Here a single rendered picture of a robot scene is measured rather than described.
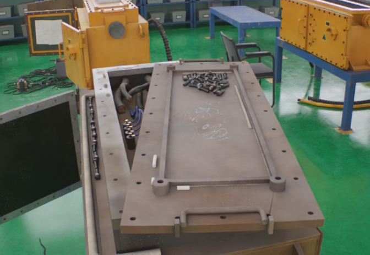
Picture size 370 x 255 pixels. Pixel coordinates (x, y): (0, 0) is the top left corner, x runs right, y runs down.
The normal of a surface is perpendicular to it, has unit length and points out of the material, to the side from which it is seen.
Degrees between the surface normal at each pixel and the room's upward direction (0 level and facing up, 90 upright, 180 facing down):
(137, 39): 90
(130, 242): 90
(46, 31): 90
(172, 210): 0
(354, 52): 90
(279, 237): 0
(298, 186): 0
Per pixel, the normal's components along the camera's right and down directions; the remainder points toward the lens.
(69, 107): 0.71, 0.26
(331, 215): -0.04, -0.92
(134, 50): 0.24, 0.38
